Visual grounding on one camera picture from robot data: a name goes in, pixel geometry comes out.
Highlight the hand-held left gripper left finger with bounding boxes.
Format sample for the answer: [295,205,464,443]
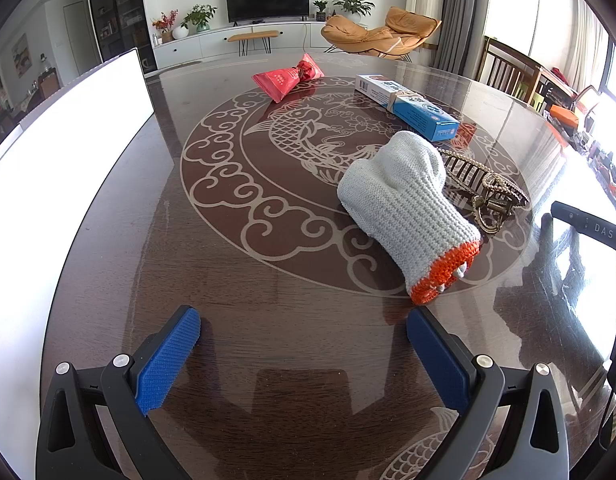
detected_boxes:
[35,305,203,480]

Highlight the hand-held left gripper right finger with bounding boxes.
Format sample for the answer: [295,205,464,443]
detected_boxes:
[405,305,571,480]

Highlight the white knit work glove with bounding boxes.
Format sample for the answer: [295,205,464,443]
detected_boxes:
[336,130,483,306]

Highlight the cluttered wooden sideboard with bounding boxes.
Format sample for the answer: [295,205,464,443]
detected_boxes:
[533,65,616,206]

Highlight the bronze beaded claw hair clip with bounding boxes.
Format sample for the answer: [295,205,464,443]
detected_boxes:
[440,149,531,235]

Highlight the orange box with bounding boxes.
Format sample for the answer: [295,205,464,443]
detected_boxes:
[550,105,579,126]

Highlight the wooden dining chair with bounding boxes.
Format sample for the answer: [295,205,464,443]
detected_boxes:
[475,36,544,111]

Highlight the blue and white carton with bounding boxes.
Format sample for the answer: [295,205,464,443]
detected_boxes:
[355,74,460,142]

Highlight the grey curtain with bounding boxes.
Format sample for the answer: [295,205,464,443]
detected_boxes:
[433,0,494,78]

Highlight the orange lounge chair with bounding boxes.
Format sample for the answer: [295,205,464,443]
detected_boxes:
[320,6,443,61]

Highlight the red foil packet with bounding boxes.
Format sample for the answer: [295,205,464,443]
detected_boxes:
[251,53,325,104]

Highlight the white television cabinet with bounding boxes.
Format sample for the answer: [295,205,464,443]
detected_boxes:
[153,20,334,68]

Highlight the large leafy green plant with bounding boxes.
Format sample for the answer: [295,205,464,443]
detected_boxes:
[333,0,375,23]

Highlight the wooden bench with metal legs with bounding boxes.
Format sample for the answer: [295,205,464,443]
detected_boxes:
[227,30,279,56]

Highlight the red flowers in pot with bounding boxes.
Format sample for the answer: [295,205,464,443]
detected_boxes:
[152,10,179,43]

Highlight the dark glass display cabinet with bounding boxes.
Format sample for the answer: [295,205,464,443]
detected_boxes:
[86,0,158,63]

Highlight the black flat-screen television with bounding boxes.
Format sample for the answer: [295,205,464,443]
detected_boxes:
[225,0,310,23]

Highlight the framed wall picture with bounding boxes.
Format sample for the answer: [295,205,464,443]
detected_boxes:
[12,34,29,71]

